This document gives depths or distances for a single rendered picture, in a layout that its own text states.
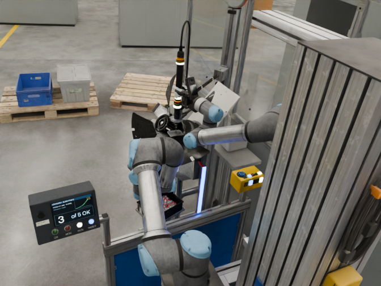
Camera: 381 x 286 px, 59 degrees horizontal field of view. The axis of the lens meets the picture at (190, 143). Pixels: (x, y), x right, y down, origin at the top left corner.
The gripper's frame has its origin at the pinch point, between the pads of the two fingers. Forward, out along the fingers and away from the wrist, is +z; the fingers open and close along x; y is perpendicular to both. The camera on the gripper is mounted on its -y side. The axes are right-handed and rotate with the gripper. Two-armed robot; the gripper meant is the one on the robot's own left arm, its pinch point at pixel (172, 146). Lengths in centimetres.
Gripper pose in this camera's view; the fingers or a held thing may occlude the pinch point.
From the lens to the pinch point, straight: 191.7
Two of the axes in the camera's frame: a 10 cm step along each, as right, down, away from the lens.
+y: -9.0, -2.0, 3.8
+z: 4.3, -4.6, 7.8
